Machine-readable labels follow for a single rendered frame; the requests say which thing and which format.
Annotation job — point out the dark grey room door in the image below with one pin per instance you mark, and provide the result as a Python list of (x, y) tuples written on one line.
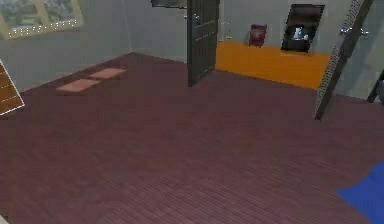
[(202, 40)]

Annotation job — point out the dark red bin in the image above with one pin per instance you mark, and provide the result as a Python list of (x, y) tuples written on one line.
[(257, 34)]

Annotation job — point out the grey speckled room door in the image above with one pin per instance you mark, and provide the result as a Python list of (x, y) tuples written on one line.
[(340, 56)]

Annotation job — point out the yellow framed window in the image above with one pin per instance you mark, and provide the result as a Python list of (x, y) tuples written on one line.
[(40, 16)]

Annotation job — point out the dark grey furniture leg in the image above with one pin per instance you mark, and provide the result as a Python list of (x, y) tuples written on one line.
[(376, 88)]

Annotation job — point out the brown wooden cabinet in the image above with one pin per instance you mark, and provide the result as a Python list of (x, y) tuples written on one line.
[(7, 90)]

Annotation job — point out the blue cloth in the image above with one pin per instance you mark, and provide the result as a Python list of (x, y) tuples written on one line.
[(368, 193)]

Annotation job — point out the dark framed wall picture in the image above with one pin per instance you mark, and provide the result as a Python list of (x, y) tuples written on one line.
[(169, 3)]

